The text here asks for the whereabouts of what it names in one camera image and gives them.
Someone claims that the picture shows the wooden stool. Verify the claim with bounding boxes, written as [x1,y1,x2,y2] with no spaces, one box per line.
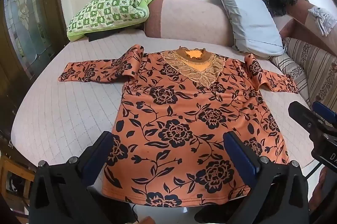
[0,153,36,207]

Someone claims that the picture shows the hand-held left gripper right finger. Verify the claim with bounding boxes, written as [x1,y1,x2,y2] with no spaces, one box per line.
[195,131,310,224]

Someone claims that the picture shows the wooden door with glass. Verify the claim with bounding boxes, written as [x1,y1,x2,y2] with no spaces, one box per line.
[0,0,69,141]

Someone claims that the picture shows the orange black floral blouse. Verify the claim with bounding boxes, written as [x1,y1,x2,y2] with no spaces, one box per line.
[58,44,299,208]

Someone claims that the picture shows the pink bolster pillow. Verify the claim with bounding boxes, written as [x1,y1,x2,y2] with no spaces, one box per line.
[143,0,235,47]

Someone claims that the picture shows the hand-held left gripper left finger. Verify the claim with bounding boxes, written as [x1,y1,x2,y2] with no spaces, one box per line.
[29,131,137,224]

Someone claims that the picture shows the person's right forearm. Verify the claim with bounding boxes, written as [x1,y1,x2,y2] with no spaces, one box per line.
[309,168,334,214]

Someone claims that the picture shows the grey blue pillow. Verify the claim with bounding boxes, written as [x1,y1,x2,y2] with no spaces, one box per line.
[210,0,286,57]

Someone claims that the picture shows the striped floral blanket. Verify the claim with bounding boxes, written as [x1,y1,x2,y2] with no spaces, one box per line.
[269,37,337,109]

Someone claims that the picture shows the green patterned pillow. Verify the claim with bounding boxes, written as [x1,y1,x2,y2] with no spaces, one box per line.
[66,0,156,42]

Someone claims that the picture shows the pink quilted bed sheet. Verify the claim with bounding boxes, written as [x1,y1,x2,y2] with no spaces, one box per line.
[11,29,316,224]

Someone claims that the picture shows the white crumpled cloth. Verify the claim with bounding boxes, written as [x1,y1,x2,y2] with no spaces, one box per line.
[308,6,336,36]

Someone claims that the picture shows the pink brown folded blanket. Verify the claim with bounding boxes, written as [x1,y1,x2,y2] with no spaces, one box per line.
[279,0,337,56]

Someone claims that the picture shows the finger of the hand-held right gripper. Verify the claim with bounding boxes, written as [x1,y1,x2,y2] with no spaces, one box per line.
[312,101,337,133]
[288,101,321,135]

